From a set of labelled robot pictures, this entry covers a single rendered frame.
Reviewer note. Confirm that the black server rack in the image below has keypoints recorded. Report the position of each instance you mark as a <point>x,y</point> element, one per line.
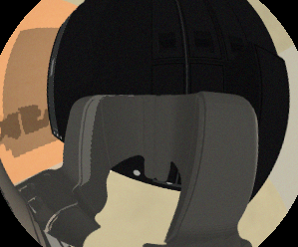
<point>136,47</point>

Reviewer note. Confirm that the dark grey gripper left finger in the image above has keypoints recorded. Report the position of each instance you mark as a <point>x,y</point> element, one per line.
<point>102,131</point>

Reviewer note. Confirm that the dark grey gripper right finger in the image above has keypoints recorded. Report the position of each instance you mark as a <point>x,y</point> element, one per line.
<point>212,138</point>

